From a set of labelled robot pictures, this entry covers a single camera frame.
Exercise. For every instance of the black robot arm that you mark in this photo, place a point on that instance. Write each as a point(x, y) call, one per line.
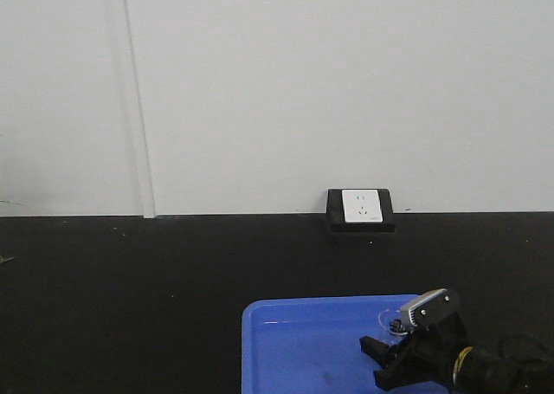
point(479, 371)

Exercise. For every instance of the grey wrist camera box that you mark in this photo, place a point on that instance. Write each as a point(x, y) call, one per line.
point(429, 308)

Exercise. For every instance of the clear glass beaker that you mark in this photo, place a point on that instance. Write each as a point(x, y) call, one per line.
point(390, 320)

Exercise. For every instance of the blue plastic tray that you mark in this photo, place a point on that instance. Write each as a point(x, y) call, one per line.
point(311, 345)

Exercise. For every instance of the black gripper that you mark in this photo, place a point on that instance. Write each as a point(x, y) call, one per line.
point(426, 355)

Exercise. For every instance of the white socket in black housing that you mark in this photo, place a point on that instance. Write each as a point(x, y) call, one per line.
point(359, 211)

